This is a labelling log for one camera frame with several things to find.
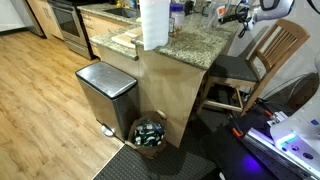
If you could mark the wooden cutting board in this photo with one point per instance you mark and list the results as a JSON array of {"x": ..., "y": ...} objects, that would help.
[{"x": 126, "y": 37}]

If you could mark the wooden chair with grey cushion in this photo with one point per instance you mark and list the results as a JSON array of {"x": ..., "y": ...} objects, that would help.
[{"x": 250, "y": 76}]

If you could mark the white paper towel roll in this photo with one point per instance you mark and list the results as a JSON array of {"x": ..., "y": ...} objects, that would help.
[{"x": 154, "y": 22}]

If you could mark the dark floor mat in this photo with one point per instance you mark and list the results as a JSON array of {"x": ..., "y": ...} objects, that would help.
[{"x": 171, "y": 164}]

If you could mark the clear jar with purple lid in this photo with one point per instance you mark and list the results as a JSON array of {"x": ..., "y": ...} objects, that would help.
[{"x": 177, "y": 13}]

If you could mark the stainless steel trash can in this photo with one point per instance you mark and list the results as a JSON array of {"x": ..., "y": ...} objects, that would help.
[{"x": 113, "y": 97}]

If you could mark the stainless steel oven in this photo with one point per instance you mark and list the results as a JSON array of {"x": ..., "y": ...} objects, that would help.
[{"x": 70, "y": 23}]

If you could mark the clear plastic bottle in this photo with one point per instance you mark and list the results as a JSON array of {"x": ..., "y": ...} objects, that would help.
[{"x": 212, "y": 16}]

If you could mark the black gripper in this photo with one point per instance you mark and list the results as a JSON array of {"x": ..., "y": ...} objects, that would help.
[{"x": 242, "y": 16}]

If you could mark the brown paper bag of recyclables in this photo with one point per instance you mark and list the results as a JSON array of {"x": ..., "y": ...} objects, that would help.
[{"x": 147, "y": 134}]

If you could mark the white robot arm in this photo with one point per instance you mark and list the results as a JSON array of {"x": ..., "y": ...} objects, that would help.
[{"x": 276, "y": 9}]

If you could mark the kitchen sink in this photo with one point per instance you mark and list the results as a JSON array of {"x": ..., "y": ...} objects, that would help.
[{"x": 124, "y": 12}]

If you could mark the white bottle with orange label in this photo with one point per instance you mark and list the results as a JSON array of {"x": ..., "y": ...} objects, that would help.
[{"x": 221, "y": 11}]

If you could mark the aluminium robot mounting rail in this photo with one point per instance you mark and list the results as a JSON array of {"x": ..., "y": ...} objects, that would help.
[{"x": 294, "y": 138}]

